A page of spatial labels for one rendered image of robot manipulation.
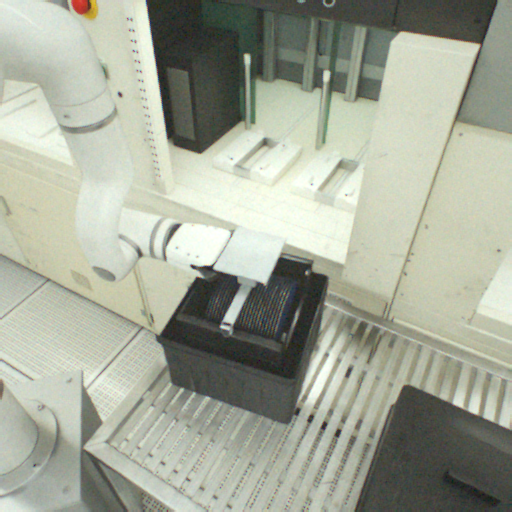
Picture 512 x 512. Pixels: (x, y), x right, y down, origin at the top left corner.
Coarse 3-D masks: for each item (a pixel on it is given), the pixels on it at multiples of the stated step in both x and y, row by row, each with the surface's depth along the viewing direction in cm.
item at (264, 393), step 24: (192, 288) 95; (312, 288) 100; (312, 312) 106; (168, 336) 89; (312, 336) 90; (168, 360) 89; (192, 360) 86; (216, 360) 82; (288, 360) 100; (192, 384) 93; (216, 384) 89; (240, 384) 85; (264, 384) 82; (288, 384) 79; (264, 408) 89; (288, 408) 85
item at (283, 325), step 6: (294, 282) 90; (294, 288) 92; (288, 294) 86; (294, 294) 94; (288, 300) 88; (294, 300) 97; (288, 306) 90; (294, 306) 99; (282, 312) 84; (288, 312) 92; (282, 318) 86; (288, 318) 95; (282, 324) 88; (288, 324) 97; (276, 330) 82; (282, 330) 90; (288, 330) 100; (276, 336) 84
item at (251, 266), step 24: (240, 240) 82; (264, 240) 82; (216, 264) 77; (240, 264) 77; (264, 264) 77; (288, 264) 93; (312, 264) 91; (240, 288) 83; (192, 312) 88; (192, 336) 86; (216, 336) 83; (240, 336) 78; (288, 336) 86; (240, 360) 86; (264, 360) 82
